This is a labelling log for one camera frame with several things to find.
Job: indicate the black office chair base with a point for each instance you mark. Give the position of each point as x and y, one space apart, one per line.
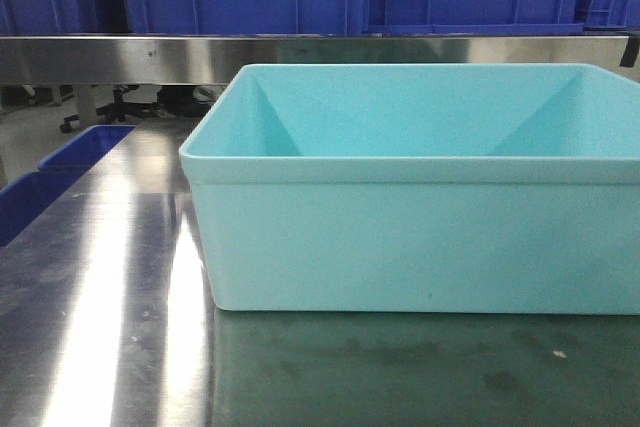
88 114

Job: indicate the stainless steel shelf frame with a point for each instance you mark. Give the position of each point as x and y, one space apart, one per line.
99 60

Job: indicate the black tape strip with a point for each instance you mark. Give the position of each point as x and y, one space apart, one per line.
631 52

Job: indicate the blue floor crate near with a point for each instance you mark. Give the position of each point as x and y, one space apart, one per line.
27 197

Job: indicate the light teal plastic bin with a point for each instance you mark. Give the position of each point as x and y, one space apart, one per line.
468 188

